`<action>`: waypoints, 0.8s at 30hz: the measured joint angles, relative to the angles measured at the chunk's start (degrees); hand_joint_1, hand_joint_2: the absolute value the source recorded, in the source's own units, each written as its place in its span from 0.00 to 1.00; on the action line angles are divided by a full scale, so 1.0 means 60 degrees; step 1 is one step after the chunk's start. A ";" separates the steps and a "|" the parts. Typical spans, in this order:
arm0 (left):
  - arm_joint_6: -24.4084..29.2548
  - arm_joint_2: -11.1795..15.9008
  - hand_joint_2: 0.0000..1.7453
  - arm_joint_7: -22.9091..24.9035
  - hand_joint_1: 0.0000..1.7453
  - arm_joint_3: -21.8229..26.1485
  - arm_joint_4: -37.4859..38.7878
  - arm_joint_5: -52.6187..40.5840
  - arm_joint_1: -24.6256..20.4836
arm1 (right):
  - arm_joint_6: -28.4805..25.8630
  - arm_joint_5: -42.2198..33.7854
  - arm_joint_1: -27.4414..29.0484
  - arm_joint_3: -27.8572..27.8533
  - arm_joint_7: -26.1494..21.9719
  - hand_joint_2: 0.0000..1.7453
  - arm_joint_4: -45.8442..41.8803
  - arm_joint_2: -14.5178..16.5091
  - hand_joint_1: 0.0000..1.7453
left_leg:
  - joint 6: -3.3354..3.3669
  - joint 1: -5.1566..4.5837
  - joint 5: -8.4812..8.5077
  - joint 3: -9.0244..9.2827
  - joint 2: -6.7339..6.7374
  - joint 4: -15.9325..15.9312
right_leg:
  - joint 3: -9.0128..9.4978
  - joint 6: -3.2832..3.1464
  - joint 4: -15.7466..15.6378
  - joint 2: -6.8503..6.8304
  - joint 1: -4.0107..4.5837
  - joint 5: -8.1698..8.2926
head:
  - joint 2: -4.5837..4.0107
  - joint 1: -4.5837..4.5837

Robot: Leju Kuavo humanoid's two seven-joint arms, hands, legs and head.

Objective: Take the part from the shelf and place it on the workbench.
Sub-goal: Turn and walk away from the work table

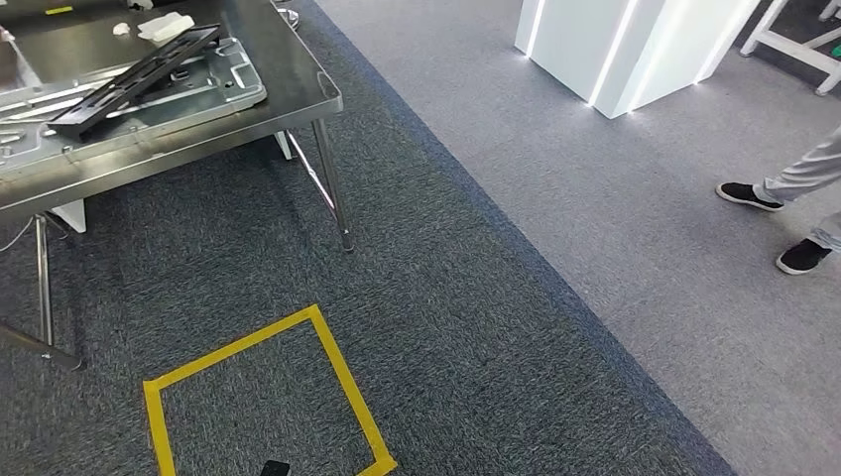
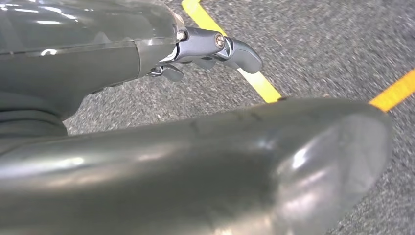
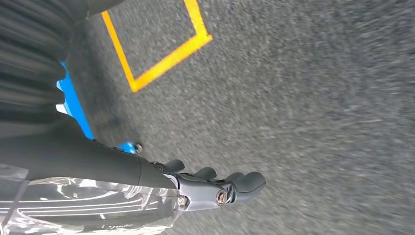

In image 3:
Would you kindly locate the yellow floor tape square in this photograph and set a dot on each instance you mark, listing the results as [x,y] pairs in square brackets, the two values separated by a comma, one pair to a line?
[168,60]

